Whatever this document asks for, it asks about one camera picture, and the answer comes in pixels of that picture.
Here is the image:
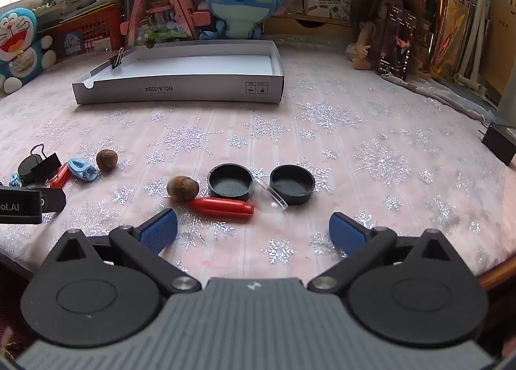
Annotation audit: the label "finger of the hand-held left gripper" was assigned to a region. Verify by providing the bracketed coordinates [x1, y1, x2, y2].
[40, 189, 67, 214]

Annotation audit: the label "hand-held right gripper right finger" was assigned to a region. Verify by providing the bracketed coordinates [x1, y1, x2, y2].
[307, 212, 476, 295]

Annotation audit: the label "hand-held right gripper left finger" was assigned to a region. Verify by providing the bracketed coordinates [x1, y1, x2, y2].
[38, 208, 202, 295]

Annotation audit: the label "small red clip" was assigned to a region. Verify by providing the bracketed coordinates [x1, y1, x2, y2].
[48, 162, 72, 189]

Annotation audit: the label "large black binder clip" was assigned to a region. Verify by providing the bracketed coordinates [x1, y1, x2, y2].
[29, 144, 62, 184]

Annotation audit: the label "small black disc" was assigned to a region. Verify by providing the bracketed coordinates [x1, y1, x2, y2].
[18, 155, 40, 184]

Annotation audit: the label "light blue hair clip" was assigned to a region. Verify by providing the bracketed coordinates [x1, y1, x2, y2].
[67, 157, 98, 182]

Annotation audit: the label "brown walnut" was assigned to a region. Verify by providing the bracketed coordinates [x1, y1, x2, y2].
[167, 176, 200, 202]
[96, 149, 119, 171]

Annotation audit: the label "red plastic tube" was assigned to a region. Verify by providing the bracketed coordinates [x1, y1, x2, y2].
[189, 198, 255, 217]

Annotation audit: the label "black round cap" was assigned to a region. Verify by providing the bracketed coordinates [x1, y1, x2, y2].
[269, 165, 316, 205]
[207, 163, 254, 199]

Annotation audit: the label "white cardboard box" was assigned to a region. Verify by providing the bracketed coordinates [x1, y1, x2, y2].
[73, 40, 285, 105]

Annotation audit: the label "clear plastic lid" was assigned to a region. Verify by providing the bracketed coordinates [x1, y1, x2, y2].
[249, 177, 289, 212]

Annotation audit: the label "pink snowflake tablecloth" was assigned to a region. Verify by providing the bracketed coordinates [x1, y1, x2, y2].
[0, 34, 516, 279]

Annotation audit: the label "small black binder clip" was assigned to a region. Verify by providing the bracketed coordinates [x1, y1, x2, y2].
[106, 48, 126, 70]

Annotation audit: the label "blue cat plush toy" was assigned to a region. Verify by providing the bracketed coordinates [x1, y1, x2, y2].
[0, 7, 57, 94]

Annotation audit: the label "red plastic basket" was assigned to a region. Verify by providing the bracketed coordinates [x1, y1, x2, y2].
[38, 3, 126, 61]

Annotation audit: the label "black box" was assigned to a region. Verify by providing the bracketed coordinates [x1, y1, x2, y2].
[481, 122, 516, 166]

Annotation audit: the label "dark photo card box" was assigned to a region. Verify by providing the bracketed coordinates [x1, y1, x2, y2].
[376, 5, 421, 81]

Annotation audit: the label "wooden drawer shelf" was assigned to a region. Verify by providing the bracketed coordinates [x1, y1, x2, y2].
[263, 11, 356, 39]

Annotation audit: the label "brown haired doll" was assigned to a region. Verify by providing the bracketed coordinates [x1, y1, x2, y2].
[347, 0, 433, 81]

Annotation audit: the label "pink triangular house model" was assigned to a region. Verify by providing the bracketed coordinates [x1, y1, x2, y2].
[120, 0, 211, 47]

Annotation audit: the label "colourful printed carton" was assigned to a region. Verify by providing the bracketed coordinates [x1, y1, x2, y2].
[303, 0, 354, 22]

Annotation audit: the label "blue alien plush toy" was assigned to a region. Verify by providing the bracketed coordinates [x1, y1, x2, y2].
[197, 0, 297, 41]

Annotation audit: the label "white pipe stand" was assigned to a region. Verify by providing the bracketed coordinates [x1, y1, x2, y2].
[453, 0, 498, 99]

